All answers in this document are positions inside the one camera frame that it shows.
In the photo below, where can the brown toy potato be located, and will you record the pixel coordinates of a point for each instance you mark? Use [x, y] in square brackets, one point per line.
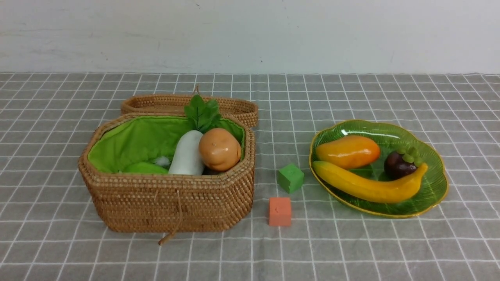
[219, 150]

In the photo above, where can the white toy radish green leaves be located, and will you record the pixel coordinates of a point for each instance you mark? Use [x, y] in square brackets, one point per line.
[202, 117]

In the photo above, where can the orange toy mango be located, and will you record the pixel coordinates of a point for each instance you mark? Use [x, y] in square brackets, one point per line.
[349, 152]

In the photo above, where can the green toy bitter gourd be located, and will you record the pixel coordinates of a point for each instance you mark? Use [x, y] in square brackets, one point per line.
[144, 168]

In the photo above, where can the yellow toy banana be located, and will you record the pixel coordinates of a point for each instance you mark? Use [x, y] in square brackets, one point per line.
[394, 191]

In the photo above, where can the dark purple toy mangosteen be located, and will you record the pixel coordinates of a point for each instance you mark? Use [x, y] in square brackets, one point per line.
[403, 161]

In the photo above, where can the woven wicker basket lid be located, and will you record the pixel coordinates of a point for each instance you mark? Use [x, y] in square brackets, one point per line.
[245, 111]

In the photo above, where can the green foam cube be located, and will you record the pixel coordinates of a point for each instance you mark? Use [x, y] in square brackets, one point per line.
[290, 178]

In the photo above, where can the woven wicker basket green lining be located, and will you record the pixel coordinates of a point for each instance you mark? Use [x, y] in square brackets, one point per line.
[159, 203]

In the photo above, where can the orange foam cube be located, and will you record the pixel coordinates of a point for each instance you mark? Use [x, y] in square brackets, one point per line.
[279, 211]

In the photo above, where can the green leaf-shaped glass plate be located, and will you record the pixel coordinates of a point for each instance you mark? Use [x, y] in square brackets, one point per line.
[434, 186]

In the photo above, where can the grey checked tablecloth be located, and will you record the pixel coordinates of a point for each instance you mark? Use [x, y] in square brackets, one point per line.
[50, 231]

